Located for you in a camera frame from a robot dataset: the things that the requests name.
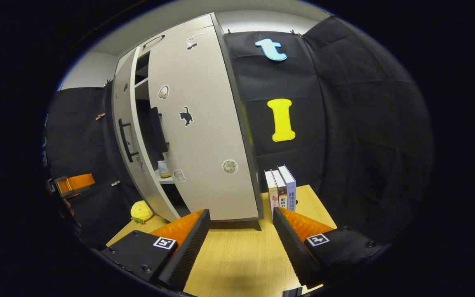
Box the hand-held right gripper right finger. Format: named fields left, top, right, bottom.
left=272, top=206, right=390, bottom=289

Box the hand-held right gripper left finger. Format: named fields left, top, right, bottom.
left=99, top=208, right=212, bottom=292

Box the white cabinet door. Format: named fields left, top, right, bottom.
left=112, top=47, right=181, bottom=222
left=148, top=25, right=259, bottom=221

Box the white and grey shoe cabinet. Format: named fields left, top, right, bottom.
left=112, top=12, right=263, bottom=231

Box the dark and orange book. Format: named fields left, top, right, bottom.
left=271, top=168, right=288, bottom=211

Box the white and pink book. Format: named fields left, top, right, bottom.
left=264, top=170, right=279, bottom=215

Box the lavender book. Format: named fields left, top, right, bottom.
left=278, top=165, right=297, bottom=212

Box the yellow plush toy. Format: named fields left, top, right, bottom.
left=130, top=200, right=155, bottom=225

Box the black backdrop cloth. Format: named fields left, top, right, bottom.
left=42, top=14, right=435, bottom=248

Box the black left door handle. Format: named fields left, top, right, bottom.
left=118, top=118, right=140, bottom=163

